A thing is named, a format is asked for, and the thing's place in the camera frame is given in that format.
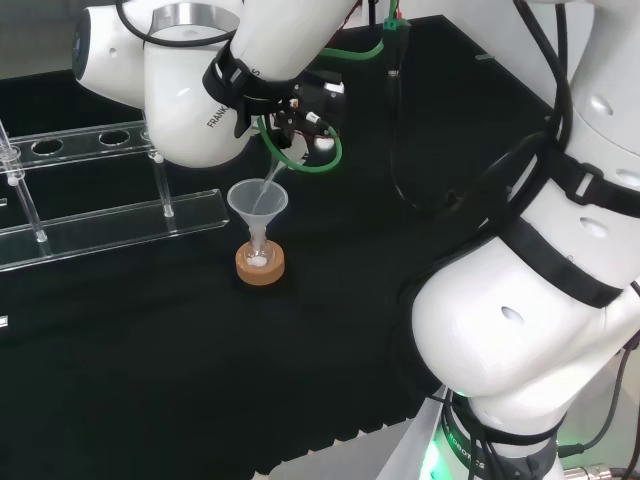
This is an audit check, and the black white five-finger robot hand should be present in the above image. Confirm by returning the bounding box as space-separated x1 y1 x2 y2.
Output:
269 72 348 166

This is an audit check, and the clear round-bottom flask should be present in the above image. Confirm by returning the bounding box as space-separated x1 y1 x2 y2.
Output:
242 227 276 272

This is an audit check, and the clear acrylic funnel stand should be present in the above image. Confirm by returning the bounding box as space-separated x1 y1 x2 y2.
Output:
0 115 232 275

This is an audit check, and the cork ring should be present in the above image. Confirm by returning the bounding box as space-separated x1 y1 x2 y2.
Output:
234 241 287 288

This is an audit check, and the black hanging cable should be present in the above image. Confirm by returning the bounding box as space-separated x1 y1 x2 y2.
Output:
382 14 431 214

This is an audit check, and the translucent plastic funnel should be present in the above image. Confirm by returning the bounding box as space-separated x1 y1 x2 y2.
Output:
226 179 290 242

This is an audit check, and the black bench cloth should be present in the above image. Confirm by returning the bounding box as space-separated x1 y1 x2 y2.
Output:
0 13 564 477

